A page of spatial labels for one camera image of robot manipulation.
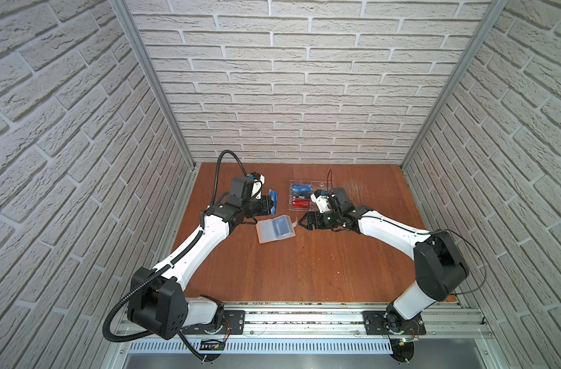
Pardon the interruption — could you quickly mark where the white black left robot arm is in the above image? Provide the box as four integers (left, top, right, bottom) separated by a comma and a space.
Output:
127, 195, 276, 340

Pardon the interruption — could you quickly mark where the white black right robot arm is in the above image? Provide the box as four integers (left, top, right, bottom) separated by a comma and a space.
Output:
298, 206, 470, 322

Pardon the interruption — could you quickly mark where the red VIP card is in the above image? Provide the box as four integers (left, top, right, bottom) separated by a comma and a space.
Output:
291, 198, 311, 209

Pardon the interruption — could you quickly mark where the clear acrylic card organizer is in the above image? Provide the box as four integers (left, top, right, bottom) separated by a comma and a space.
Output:
288, 179, 334, 213

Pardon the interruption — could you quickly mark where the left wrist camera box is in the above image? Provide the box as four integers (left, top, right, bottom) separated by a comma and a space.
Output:
229, 172, 265, 200

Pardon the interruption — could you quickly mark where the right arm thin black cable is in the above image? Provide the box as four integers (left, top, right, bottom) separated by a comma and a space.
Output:
325, 168, 487, 297

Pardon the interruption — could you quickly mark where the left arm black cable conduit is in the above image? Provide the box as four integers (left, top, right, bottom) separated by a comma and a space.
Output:
101, 149, 249, 362

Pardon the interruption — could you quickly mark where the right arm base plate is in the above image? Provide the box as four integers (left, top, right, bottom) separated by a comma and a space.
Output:
362, 311, 427, 337

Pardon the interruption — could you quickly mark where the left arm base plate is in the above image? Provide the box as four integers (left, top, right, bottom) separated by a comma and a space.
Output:
203, 310, 246, 335

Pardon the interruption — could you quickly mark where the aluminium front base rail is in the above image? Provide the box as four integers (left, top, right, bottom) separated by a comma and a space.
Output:
116, 301, 496, 354

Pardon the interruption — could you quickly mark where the aluminium left frame rail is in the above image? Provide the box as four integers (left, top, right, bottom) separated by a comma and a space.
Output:
112, 0, 197, 170

